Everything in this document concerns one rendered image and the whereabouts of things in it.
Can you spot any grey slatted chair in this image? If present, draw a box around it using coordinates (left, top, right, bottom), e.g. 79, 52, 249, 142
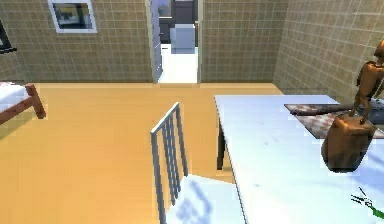
149, 101, 248, 224

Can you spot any white cabinet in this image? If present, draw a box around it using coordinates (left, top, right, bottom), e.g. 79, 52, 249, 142
169, 23, 196, 54

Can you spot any white room door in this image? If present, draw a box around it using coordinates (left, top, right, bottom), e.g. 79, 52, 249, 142
148, 0, 164, 84

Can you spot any white table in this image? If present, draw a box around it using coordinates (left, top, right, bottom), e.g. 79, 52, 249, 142
213, 94, 384, 224

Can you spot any brown checked cloth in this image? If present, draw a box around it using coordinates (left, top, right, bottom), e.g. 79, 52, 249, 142
283, 101, 384, 140

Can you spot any brown human figure statue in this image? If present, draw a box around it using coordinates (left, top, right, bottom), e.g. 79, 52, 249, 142
320, 39, 384, 173

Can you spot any brown wooden bed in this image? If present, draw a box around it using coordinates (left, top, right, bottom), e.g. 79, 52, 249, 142
0, 81, 47, 126

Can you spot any white framed wall picture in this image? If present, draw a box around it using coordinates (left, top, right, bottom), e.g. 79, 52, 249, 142
47, 0, 98, 34

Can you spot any black wall fixture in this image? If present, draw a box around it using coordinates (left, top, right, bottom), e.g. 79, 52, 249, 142
0, 19, 18, 55

